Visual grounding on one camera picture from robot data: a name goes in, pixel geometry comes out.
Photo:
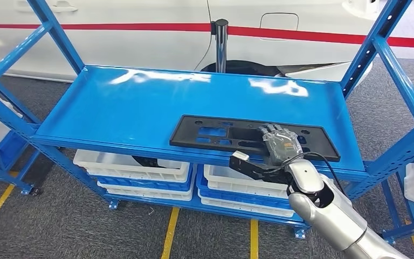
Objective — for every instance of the black plastic plate frame part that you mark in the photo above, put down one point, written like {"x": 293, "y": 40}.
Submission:
{"x": 323, "y": 148}

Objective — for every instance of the black bracket part in bin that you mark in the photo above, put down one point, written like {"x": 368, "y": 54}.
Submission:
{"x": 150, "y": 162}

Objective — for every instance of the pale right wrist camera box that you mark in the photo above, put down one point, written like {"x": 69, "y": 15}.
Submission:
{"x": 241, "y": 156}

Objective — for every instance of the white car body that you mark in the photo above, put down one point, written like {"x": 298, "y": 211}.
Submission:
{"x": 121, "y": 46}

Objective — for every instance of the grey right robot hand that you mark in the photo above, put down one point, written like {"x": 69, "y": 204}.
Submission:
{"x": 282, "y": 144}

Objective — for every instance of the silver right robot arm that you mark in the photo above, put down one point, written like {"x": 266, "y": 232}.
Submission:
{"x": 335, "y": 218}

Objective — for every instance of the white plastic bin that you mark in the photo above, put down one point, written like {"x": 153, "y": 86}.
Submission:
{"x": 121, "y": 171}
{"x": 242, "y": 187}
{"x": 150, "y": 195}
{"x": 250, "y": 209}

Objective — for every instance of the chrome barrier post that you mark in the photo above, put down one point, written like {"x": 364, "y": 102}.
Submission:
{"x": 221, "y": 50}

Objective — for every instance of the red barrier belt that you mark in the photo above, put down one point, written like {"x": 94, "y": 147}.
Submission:
{"x": 85, "y": 26}
{"x": 317, "y": 35}

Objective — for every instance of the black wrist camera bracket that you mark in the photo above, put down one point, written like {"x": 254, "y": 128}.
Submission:
{"x": 250, "y": 169}

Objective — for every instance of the blue plastic bin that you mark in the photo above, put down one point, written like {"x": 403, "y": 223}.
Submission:
{"x": 235, "y": 200}
{"x": 146, "y": 184}

